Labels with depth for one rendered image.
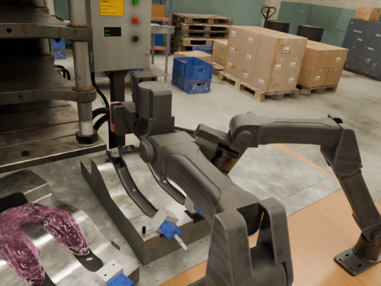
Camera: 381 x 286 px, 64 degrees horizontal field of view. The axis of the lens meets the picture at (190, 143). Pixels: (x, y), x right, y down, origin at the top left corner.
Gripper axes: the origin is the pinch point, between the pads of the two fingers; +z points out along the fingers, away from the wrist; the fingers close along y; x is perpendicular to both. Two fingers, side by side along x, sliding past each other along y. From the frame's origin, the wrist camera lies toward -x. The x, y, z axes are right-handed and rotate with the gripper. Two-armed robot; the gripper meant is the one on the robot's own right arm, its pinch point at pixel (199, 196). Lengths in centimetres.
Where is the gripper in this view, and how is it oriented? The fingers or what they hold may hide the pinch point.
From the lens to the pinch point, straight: 87.4
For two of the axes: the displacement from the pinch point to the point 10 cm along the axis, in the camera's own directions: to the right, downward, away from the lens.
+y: -7.9, 0.8, -6.1
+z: -3.9, 6.9, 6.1
